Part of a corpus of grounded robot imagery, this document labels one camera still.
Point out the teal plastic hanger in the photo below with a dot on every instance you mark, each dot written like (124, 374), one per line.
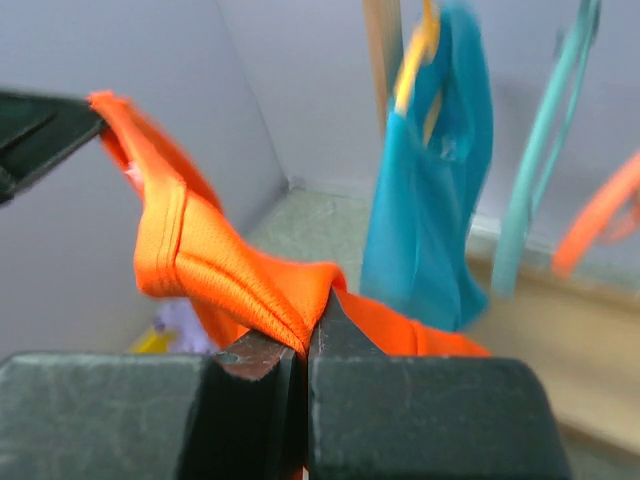
(534, 175)

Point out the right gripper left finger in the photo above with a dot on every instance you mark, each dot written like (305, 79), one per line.
(147, 416)

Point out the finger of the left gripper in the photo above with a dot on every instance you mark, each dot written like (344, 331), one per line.
(38, 132)

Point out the orange plastic hanger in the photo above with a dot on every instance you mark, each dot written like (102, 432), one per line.
(611, 215)

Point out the blue t shirt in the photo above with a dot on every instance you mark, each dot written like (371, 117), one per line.
(434, 164)

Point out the yellow plastic hanger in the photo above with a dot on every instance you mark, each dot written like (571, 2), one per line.
(422, 49)

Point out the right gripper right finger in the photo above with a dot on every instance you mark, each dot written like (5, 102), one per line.
(375, 416)

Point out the orange t shirt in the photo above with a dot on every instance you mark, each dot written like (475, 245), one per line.
(187, 248)

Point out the purple t shirt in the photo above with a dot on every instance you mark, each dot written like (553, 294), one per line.
(177, 319)

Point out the yellow plastic tray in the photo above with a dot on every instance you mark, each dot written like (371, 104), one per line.
(152, 341)

